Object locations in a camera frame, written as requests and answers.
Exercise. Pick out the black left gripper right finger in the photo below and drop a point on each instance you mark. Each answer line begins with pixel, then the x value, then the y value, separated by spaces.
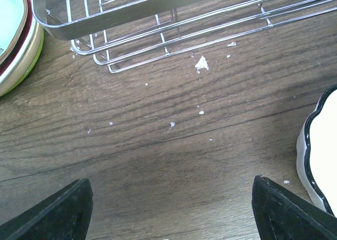
pixel 280 214

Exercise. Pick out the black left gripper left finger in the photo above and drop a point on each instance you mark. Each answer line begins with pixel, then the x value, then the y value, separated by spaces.
pixel 64 215

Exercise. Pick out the white scalloped bowl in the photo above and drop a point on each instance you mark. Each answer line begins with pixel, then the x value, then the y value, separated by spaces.
pixel 316 153

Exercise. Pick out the metal wire dish rack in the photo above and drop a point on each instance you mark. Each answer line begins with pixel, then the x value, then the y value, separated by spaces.
pixel 124 34

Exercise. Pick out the light green round plate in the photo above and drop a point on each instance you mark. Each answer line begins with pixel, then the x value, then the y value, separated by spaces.
pixel 22 39

